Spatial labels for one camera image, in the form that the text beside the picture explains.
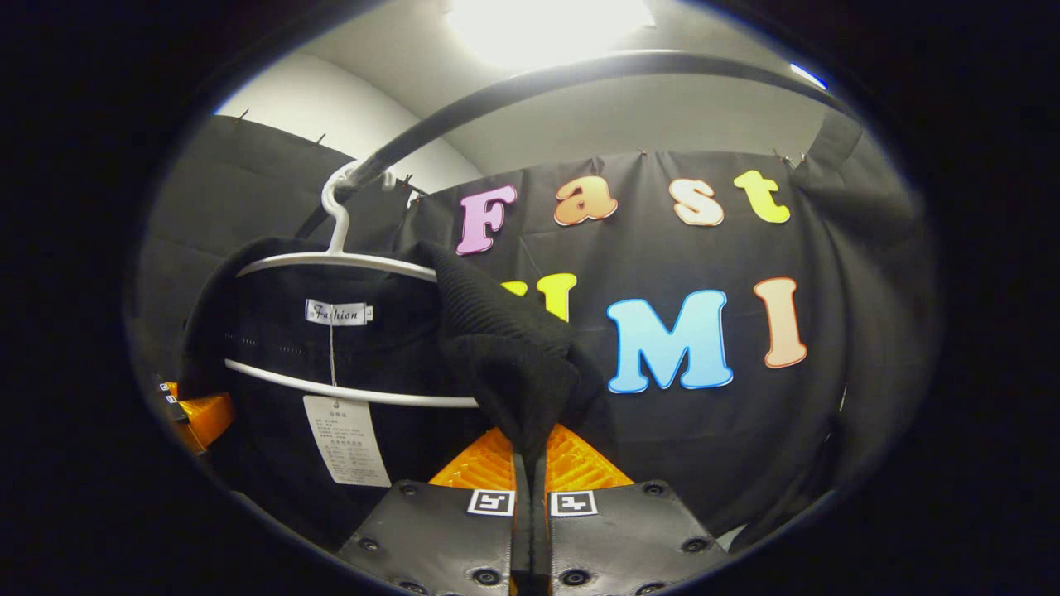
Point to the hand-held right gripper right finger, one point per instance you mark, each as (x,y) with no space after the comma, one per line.
(629,538)

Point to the large round ceiling light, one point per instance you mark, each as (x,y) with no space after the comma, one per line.
(546,29)

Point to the black knit cardigan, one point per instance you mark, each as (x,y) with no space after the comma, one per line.
(513,364)

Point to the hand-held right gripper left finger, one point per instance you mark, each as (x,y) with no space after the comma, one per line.
(439,538)

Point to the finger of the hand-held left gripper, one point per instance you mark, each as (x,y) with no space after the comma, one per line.
(207,418)
(169,387)

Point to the black backdrop cloth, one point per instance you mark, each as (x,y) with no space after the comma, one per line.
(704,430)

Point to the small square ceiling light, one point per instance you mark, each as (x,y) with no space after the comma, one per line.
(807,76)

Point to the large white clothes hanger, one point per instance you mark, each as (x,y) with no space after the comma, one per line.
(348,258)

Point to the black metal clothes rack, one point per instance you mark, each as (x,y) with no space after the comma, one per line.
(580,70)

